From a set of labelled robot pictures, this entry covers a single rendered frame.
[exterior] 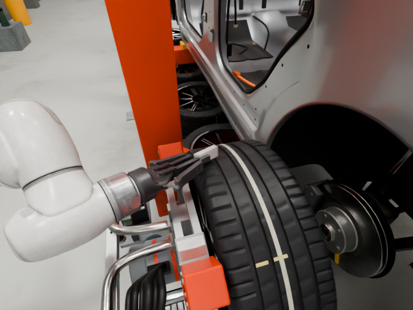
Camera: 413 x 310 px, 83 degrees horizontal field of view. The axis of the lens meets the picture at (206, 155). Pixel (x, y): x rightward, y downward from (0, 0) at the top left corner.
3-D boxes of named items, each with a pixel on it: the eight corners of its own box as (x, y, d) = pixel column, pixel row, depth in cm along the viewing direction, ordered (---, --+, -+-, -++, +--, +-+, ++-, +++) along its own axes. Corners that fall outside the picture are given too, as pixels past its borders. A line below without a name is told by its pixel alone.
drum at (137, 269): (203, 280, 77) (203, 262, 67) (137, 300, 73) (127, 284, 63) (193, 240, 87) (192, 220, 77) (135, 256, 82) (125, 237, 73)
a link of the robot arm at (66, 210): (121, 224, 41) (89, 158, 42) (16, 282, 33) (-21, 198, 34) (114, 227, 50) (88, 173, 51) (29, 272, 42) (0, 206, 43)
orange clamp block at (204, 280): (220, 288, 50) (232, 305, 42) (185, 299, 49) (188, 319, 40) (214, 254, 52) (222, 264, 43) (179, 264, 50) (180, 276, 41)
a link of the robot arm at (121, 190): (120, 230, 45) (148, 216, 49) (108, 194, 41) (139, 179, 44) (104, 208, 52) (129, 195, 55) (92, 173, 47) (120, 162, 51)
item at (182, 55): (196, 63, 271) (196, 30, 248) (151, 67, 261) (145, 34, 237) (193, 57, 283) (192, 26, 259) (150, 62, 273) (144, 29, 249)
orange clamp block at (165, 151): (187, 169, 74) (181, 141, 74) (161, 174, 72) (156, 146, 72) (184, 168, 81) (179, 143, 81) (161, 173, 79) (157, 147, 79)
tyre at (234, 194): (338, 414, 60) (347, 171, 42) (252, 454, 55) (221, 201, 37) (241, 251, 122) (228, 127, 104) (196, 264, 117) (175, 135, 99)
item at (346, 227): (365, 293, 80) (409, 235, 61) (346, 301, 78) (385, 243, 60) (308, 221, 105) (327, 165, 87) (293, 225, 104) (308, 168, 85)
